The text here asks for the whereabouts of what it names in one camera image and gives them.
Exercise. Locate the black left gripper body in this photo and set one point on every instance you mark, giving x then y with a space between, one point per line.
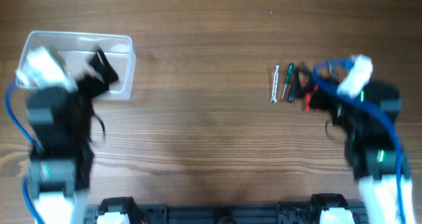
90 89

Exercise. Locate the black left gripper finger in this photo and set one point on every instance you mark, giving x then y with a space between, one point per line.
93 61
107 72

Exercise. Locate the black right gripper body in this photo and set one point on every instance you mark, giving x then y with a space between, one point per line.
323 103

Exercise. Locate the red handle pruning shears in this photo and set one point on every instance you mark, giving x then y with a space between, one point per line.
307 87

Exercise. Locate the clear plastic container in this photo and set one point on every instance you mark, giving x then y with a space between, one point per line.
76 48

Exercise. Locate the red black handle pliers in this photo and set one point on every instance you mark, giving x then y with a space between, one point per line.
334 77

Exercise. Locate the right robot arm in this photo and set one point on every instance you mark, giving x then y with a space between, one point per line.
373 148

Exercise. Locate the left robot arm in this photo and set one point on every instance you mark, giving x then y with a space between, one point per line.
57 182

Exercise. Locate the silver open-end wrench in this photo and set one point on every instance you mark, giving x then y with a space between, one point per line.
273 99

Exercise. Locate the black red handle screwdriver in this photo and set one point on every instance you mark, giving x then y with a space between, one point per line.
295 85

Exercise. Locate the green handle screwdriver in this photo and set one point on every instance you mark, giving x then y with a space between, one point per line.
289 73

